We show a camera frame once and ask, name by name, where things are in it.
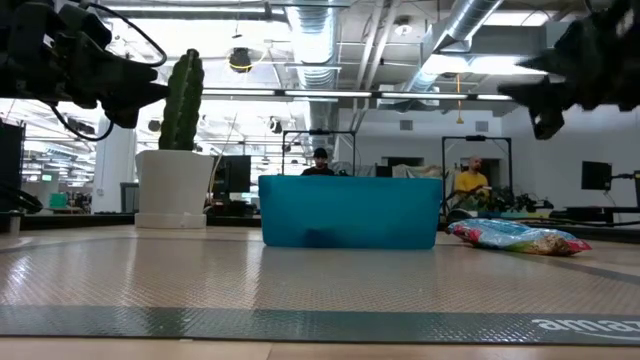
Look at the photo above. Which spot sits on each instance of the long ceiling light strip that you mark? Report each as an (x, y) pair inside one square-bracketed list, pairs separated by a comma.
[(325, 93)]

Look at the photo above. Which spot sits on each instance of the person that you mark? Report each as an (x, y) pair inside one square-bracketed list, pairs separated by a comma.
[(470, 182), (320, 167)]

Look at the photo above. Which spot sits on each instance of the black background robot arms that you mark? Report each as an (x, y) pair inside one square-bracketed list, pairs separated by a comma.
[(525, 202)]

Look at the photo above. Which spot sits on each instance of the green container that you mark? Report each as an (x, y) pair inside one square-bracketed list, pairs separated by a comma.
[(58, 200)]

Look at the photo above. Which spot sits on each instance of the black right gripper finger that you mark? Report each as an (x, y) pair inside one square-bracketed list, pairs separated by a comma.
[(546, 122), (555, 82)]

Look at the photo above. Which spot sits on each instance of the black monitor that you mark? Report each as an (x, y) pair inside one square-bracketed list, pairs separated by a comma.
[(595, 175), (235, 172)]

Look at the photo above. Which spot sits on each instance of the blue granola bar wrapper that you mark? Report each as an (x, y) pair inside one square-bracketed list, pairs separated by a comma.
[(515, 237)]

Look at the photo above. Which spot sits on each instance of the yellow hanging pendant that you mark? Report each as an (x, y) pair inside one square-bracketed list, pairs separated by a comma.
[(458, 117)]

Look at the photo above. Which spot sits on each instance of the green cactus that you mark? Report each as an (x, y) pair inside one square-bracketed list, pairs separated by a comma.
[(182, 100)]

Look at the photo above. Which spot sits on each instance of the clear mat with dark border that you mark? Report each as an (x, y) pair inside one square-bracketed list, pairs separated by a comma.
[(320, 285)]

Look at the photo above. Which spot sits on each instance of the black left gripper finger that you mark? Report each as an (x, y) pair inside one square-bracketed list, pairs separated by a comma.
[(121, 115), (120, 80)]

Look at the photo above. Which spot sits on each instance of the white plant pot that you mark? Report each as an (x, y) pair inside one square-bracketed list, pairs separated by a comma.
[(172, 190)]

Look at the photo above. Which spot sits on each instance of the blue plastic bin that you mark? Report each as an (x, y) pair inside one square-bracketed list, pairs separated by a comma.
[(350, 212)]

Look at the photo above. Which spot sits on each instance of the silver ventilation duct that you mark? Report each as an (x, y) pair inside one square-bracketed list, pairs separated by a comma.
[(465, 20), (315, 50)]

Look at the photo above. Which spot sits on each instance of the black metal frame stand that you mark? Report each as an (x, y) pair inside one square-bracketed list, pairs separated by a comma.
[(475, 138), (320, 132)]

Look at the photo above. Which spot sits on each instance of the black partition panel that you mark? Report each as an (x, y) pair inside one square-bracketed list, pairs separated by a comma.
[(10, 160)]

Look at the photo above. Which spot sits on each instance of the round black ceiling fixture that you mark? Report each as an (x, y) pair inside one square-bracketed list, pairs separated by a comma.
[(240, 60)]

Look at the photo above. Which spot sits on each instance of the black background table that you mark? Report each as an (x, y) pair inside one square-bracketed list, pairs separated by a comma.
[(600, 210)]

